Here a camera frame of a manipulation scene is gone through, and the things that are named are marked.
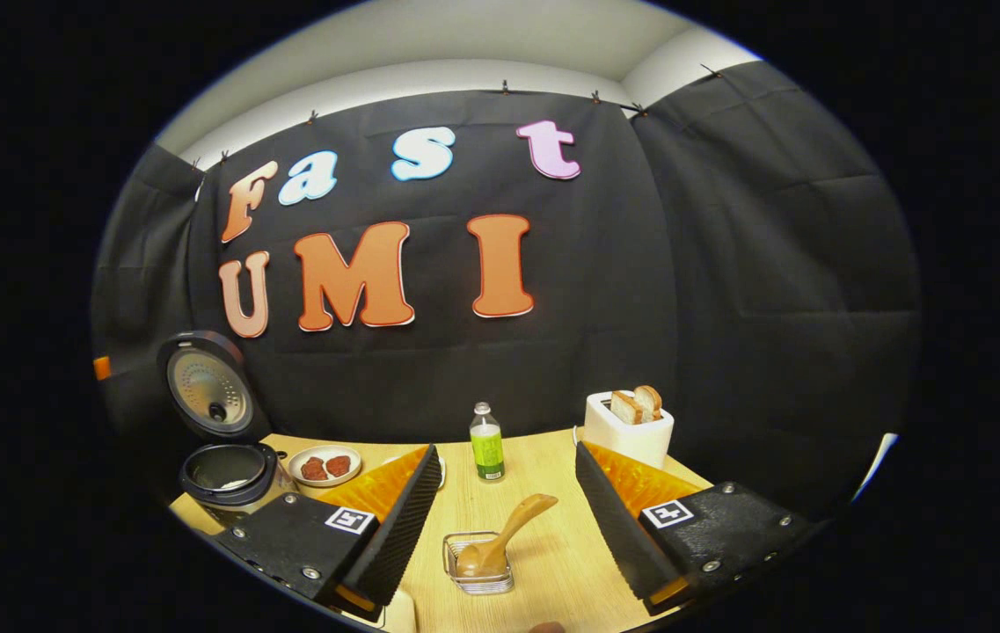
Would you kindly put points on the white divided bean dish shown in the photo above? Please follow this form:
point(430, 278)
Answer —
point(441, 470)

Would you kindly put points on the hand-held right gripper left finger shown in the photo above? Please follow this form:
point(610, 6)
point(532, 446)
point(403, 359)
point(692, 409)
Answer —
point(394, 536)

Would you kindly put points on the black backdrop cloth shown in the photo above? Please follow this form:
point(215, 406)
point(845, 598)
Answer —
point(728, 308)

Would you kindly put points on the toast bread slice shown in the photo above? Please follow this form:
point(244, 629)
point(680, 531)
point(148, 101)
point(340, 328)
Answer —
point(651, 400)
point(625, 409)

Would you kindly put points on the small white round plate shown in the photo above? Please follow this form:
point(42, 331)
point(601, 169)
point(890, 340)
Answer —
point(324, 450)

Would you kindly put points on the white toaster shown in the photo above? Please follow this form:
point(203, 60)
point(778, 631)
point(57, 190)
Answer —
point(627, 440)

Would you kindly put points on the black and cream rice cooker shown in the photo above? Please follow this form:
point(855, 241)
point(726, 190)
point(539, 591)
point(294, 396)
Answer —
point(209, 387)

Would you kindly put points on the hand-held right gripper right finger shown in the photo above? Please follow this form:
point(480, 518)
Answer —
point(623, 536)

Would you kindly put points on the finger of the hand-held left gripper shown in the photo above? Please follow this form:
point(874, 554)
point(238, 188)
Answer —
point(101, 367)

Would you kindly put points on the green drink bottle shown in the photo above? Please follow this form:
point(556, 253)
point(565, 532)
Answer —
point(487, 453)

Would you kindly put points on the wooden spoon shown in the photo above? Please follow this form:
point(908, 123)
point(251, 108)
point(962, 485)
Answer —
point(517, 523)

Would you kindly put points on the red meat piece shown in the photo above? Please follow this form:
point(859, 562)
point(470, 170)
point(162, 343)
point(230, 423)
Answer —
point(314, 469)
point(339, 466)

